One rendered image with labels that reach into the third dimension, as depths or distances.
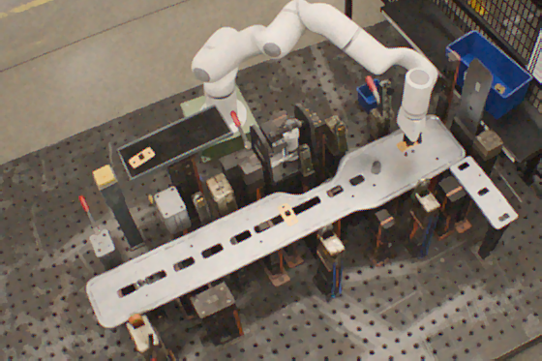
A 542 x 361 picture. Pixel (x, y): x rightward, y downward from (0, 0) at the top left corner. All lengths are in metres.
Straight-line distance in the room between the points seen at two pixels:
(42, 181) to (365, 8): 2.39
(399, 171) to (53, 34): 2.85
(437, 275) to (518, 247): 0.35
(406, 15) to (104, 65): 2.09
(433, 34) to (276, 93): 0.73
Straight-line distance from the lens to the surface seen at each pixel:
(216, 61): 2.29
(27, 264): 2.67
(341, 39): 1.96
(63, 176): 2.81
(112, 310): 2.12
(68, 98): 4.05
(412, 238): 2.39
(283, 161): 2.26
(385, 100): 2.28
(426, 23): 2.72
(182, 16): 4.31
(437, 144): 2.36
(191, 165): 2.26
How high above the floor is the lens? 2.89
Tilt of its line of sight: 55 degrees down
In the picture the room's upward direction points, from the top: 5 degrees counter-clockwise
